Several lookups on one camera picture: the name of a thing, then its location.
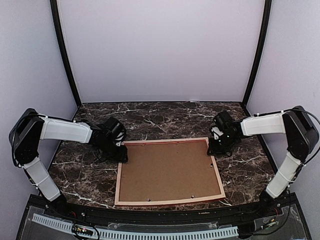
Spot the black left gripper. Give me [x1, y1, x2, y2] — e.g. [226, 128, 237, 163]
[97, 139, 128, 163]

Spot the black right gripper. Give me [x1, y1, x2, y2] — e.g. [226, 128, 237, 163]
[207, 132, 238, 155]

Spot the brown cardboard backing board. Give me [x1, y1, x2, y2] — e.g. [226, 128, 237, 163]
[117, 139, 222, 202]

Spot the wooden picture frame red edge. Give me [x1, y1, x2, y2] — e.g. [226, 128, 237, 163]
[114, 136, 226, 207]

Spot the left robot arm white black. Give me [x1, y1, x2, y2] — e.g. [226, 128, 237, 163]
[8, 108, 129, 218]

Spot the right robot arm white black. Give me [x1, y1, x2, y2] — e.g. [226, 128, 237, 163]
[207, 105, 320, 217]

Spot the small green circuit board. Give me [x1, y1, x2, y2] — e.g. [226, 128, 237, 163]
[71, 224, 94, 236]

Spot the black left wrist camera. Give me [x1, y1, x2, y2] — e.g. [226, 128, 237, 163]
[100, 117, 127, 147]

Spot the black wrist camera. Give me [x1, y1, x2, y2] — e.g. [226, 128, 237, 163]
[100, 117, 127, 147]
[209, 111, 239, 140]

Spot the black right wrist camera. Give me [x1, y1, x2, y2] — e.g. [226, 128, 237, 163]
[209, 111, 239, 140]

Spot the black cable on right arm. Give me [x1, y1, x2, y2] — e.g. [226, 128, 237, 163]
[292, 106, 320, 166]

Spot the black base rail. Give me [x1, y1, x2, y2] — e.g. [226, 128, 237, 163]
[24, 193, 301, 228]

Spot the grey slotted cable duct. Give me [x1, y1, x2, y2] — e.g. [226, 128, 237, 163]
[31, 213, 239, 240]

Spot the right black enclosure post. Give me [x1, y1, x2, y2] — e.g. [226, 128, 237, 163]
[241, 0, 272, 108]

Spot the black enclosure post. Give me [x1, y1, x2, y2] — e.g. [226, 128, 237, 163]
[241, 0, 272, 108]
[49, 0, 82, 108]

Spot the left black enclosure post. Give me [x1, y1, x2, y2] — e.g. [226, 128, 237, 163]
[49, 0, 82, 108]

